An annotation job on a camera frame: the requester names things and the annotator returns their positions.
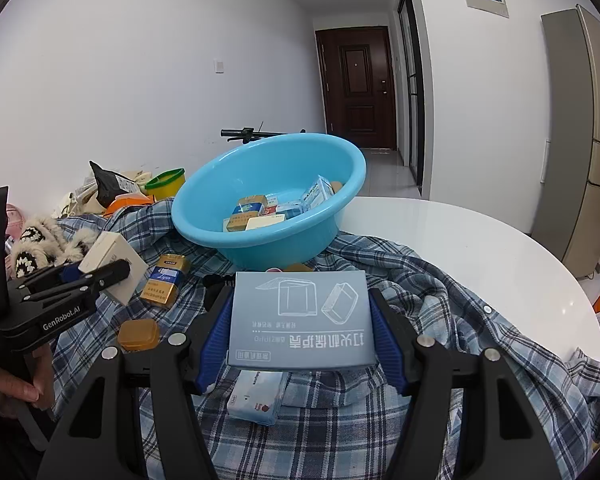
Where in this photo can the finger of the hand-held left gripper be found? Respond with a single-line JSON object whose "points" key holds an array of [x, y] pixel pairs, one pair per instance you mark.
{"points": [[75, 271], [110, 271]]}

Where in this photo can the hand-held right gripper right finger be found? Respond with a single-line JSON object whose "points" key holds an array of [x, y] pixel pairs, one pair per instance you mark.
{"points": [[390, 345]]}

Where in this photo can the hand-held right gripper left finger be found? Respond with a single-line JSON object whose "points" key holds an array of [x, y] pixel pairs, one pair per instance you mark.
{"points": [[215, 345]]}

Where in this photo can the beige cardboard box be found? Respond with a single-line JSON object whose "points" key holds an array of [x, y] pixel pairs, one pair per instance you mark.
{"points": [[115, 255]]}

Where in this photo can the orange translucent case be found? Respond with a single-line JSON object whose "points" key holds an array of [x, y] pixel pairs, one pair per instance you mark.
{"points": [[138, 335]]}

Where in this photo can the grey blue box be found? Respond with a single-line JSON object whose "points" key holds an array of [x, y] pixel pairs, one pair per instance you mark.
{"points": [[300, 320]]}

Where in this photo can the light blue plastic basin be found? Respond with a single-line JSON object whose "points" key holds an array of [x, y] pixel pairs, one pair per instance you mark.
{"points": [[215, 185]]}

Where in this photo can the gold pack yellow emblem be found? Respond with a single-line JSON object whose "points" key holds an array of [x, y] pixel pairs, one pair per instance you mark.
{"points": [[250, 206]]}

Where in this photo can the person's left hand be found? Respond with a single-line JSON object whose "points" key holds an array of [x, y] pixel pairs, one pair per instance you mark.
{"points": [[10, 385]]}

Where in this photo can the pink plastic object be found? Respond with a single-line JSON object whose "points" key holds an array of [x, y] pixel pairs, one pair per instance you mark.
{"points": [[12, 222]]}

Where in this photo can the black white fuzzy knitwear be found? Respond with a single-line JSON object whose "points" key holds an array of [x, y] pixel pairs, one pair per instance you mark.
{"points": [[40, 245]]}

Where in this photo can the gold pack plain blue band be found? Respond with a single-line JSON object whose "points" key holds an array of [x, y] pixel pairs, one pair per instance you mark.
{"points": [[164, 280]]}

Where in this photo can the black fabric pouch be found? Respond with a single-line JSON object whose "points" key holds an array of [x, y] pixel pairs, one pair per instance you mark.
{"points": [[215, 281]]}

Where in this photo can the orange plastic object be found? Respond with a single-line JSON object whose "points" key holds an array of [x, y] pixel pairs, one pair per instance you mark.
{"points": [[127, 204]]}

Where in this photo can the white pale blue small box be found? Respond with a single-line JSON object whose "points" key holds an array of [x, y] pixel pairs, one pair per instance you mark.
{"points": [[257, 400]]}

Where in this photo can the black plastic bag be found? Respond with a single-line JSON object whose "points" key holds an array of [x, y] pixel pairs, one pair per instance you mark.
{"points": [[107, 182]]}

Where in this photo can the green yellow cup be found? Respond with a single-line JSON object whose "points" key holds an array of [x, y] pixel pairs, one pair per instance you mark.
{"points": [[165, 185]]}

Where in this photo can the blue plaid shirt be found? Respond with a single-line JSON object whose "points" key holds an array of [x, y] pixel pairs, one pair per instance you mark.
{"points": [[330, 435]]}

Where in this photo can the amber brown block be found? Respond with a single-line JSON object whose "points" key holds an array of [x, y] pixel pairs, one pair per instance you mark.
{"points": [[297, 268]]}

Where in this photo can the small gold box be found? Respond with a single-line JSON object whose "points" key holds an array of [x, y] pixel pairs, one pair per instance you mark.
{"points": [[235, 224]]}

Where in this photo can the cream flat box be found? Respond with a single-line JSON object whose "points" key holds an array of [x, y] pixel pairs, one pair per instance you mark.
{"points": [[265, 221]]}

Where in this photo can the red white cigarette pack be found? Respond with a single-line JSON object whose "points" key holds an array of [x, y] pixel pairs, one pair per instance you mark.
{"points": [[274, 200]]}

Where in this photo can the tan round object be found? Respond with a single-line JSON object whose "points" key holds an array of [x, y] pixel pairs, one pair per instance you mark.
{"points": [[336, 187]]}

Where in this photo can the blue white printed box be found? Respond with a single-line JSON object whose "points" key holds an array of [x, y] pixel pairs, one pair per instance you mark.
{"points": [[316, 195]]}

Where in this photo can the dark brown entrance door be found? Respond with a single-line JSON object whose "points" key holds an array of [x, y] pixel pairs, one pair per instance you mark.
{"points": [[357, 90]]}

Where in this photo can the black framed glass door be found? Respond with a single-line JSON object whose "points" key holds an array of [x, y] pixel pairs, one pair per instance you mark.
{"points": [[411, 85]]}

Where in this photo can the grey gold refrigerator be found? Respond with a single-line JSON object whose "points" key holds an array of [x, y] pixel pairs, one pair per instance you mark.
{"points": [[585, 150]]}

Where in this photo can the white light switch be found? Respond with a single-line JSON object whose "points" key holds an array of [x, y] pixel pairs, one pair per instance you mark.
{"points": [[219, 66]]}

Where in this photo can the white wall-mounted strip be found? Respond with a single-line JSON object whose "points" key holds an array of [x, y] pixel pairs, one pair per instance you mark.
{"points": [[543, 160]]}

